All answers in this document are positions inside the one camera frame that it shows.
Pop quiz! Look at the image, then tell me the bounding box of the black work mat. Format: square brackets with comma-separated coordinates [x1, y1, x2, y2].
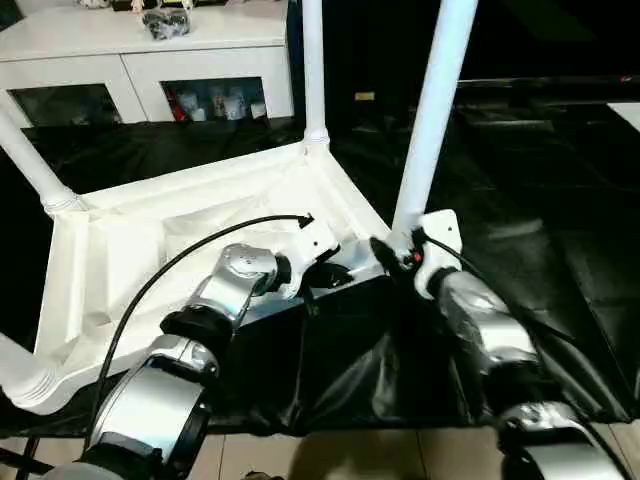
[0, 95, 640, 436]

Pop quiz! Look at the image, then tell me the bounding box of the small dark grey object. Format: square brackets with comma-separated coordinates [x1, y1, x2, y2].
[142, 7, 194, 42]

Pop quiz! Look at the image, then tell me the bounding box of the black flat screen panel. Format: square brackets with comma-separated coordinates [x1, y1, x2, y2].
[455, 74, 640, 97]

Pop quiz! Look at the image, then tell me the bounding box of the blue vertical panel edge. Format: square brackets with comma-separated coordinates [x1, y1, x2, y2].
[287, 0, 303, 117]

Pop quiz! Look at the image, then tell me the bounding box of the black metal floor frame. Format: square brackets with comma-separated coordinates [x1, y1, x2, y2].
[0, 438, 43, 477]

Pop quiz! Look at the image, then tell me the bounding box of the white glass-door cabinet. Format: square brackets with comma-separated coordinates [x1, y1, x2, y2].
[0, 0, 297, 128]

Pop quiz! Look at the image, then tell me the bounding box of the white flat board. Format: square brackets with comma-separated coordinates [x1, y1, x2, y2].
[608, 101, 640, 131]

